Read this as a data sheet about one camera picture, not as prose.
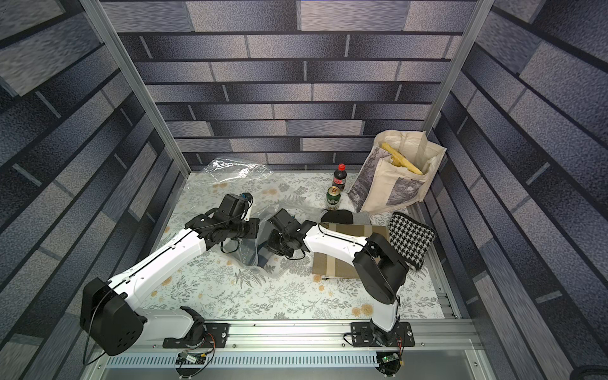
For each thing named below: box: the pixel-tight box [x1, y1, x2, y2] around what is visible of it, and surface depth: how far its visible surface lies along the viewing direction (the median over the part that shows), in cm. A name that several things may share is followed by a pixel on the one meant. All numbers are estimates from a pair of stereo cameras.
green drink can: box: [326, 186, 342, 211], surface depth 102 cm
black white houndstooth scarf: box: [388, 211, 437, 271], surface depth 96 cm
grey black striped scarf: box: [320, 209, 372, 225], surface depth 102 cm
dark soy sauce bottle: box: [332, 163, 348, 192], surface depth 108 cm
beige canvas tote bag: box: [347, 129, 448, 215], surface depth 96 cm
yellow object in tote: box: [381, 142, 424, 175], surface depth 91 cm
